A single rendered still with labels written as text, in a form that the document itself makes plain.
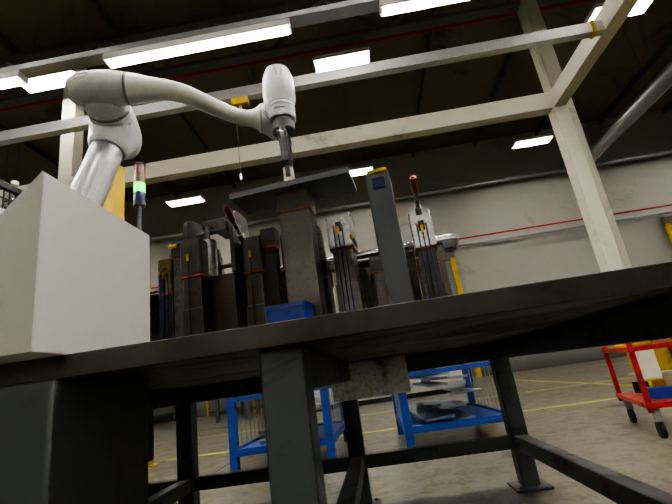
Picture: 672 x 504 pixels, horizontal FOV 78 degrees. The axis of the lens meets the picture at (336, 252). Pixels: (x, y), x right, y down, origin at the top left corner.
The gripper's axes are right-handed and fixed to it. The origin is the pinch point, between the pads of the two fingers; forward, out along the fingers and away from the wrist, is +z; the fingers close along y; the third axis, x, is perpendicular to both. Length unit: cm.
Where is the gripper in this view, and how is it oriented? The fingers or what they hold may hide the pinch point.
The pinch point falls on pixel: (289, 178)
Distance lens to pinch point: 131.8
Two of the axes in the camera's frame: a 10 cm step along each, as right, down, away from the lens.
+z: 1.4, 9.5, -2.9
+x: 9.9, -1.5, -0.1
